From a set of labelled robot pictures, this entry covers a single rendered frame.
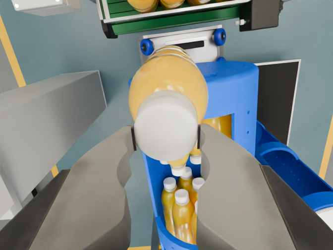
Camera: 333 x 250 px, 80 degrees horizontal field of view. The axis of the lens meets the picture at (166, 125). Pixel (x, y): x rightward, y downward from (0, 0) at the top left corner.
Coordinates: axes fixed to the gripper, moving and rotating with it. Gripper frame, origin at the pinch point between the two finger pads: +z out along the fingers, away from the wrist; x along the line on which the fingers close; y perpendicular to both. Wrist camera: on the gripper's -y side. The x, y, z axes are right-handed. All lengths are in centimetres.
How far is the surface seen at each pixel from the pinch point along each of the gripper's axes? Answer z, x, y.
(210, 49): 52, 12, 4
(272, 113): 126, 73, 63
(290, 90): 128, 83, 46
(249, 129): 24.2, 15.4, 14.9
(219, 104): 21.1, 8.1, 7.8
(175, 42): 39.7, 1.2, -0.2
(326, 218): 36, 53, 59
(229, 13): 57, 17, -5
